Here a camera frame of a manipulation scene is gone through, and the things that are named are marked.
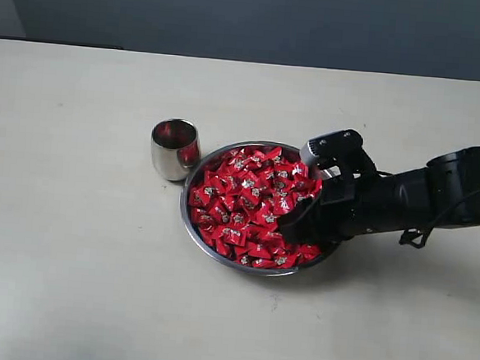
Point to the red wrapped candy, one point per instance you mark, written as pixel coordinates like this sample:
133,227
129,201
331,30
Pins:
309,252
258,251
235,236
205,193

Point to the round steel bowl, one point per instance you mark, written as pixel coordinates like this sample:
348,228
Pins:
258,182

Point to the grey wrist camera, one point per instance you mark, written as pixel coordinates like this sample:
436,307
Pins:
331,149

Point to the small steel cup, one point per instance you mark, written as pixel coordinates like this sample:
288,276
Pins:
175,148

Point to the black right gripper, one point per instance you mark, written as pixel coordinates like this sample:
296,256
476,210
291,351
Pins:
376,205

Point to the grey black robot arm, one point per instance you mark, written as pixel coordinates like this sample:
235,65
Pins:
454,180

